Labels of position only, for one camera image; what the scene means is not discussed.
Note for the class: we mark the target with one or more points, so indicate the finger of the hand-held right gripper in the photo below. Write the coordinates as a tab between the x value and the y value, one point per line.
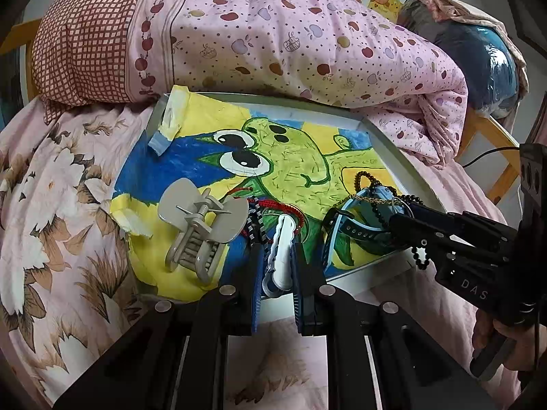
478	228
427	237

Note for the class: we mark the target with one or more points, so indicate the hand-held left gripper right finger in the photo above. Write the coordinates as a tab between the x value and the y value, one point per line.
301	294

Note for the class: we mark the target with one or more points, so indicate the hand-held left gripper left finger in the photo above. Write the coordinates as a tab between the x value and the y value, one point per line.
256	290

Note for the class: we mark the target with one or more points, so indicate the white wavy hair clip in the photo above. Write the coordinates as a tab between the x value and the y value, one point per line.
282	256

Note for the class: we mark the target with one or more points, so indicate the blue wristwatch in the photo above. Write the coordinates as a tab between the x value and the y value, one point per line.
371	215

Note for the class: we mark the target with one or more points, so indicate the white tray with frog drawing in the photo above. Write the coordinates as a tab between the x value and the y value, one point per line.
290	153

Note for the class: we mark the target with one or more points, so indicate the person's right hand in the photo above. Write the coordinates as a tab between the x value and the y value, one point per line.
523	350

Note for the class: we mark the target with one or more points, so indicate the black wrist watch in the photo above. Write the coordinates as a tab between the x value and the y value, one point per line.
359	232

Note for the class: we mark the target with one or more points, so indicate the grey hair claw clip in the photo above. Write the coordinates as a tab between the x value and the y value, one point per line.
222	226

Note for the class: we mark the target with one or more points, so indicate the masking tape strip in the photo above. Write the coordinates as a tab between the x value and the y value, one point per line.
175	111
128	218

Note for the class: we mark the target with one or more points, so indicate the blue plastic wrapped bag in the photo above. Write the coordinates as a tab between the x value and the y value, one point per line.
483	59

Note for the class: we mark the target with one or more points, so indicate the pink floral bed sheet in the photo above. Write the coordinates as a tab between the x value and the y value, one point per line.
64	188

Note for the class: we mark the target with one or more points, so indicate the pink apple print quilt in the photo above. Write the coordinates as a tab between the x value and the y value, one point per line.
277	30

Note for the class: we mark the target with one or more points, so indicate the orange wooden chair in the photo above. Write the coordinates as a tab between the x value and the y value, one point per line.
21	36

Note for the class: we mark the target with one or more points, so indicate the wooden bed rail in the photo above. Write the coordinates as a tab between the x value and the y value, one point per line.
491	130

